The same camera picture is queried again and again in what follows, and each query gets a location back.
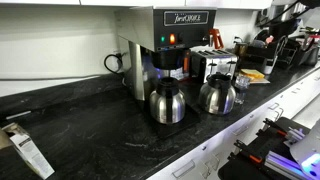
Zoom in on white drawer cabinet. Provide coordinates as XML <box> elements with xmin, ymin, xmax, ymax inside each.
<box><xmin>146</xmin><ymin>68</ymin><xmax>320</xmax><ymax>180</ymax></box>

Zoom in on open cardboard box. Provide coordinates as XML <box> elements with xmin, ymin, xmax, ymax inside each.
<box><xmin>0</xmin><ymin>122</ymin><xmax>56</xmax><ymax>180</ymax></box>

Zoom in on white wall cabinet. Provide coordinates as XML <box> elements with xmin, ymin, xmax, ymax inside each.
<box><xmin>0</xmin><ymin>0</ymin><xmax>275</xmax><ymax>10</ymax></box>

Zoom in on black power cable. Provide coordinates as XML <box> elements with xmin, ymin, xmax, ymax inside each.
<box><xmin>103</xmin><ymin>51</ymin><xmax>126</xmax><ymax>76</ymax></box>

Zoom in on black countertop organizer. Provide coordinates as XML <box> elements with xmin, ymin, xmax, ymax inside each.
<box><xmin>289</xmin><ymin>33</ymin><xmax>320</xmax><ymax>67</ymax></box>

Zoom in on clear drawer handle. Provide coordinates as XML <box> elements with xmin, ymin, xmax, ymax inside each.
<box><xmin>273</xmin><ymin>107</ymin><xmax>285</xmax><ymax>122</ymax></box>
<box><xmin>232</xmin><ymin>124</ymin><xmax>250</xmax><ymax>136</ymax></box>
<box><xmin>200</xmin><ymin>153</ymin><xmax>221</xmax><ymax>179</ymax></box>
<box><xmin>267</xmin><ymin>102</ymin><xmax>281</xmax><ymax>111</ymax></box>
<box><xmin>171</xmin><ymin>159</ymin><xmax>196</xmax><ymax>179</ymax></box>

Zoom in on black cart top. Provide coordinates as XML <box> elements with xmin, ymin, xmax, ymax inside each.
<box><xmin>218</xmin><ymin>116</ymin><xmax>313</xmax><ymax>180</ymax></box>

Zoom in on chrome four-slot toaster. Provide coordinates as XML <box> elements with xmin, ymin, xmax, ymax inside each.
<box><xmin>190</xmin><ymin>49</ymin><xmax>238</xmax><ymax>84</ymax></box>

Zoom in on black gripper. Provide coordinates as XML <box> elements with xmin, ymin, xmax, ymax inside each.
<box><xmin>268</xmin><ymin>18</ymin><xmax>299</xmax><ymax>60</ymax></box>

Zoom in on clear square plastic container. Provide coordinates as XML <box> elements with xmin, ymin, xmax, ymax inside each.
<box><xmin>234</xmin><ymin>73</ymin><xmax>251</xmax><ymax>105</ymax></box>

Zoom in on aluminium profile bars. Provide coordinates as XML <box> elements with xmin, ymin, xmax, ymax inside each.
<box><xmin>264</xmin><ymin>149</ymin><xmax>313</xmax><ymax>180</ymax></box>

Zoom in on black clamp with orange grip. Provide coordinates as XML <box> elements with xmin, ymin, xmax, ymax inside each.
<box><xmin>227</xmin><ymin>139</ymin><xmax>265</xmax><ymax>166</ymax></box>
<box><xmin>262</xmin><ymin>117</ymin><xmax>288</xmax><ymax>138</ymax></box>

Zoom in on steel commercial coffee machine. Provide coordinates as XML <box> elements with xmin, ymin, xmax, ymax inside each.
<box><xmin>114</xmin><ymin>5</ymin><xmax>225</xmax><ymax>140</ymax></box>

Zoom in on steel carafe with black lid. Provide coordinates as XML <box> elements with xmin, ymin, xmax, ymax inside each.
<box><xmin>198</xmin><ymin>72</ymin><xmax>237</xmax><ymax>116</ymax></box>
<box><xmin>148</xmin><ymin>77</ymin><xmax>187</xmax><ymax>125</ymax></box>

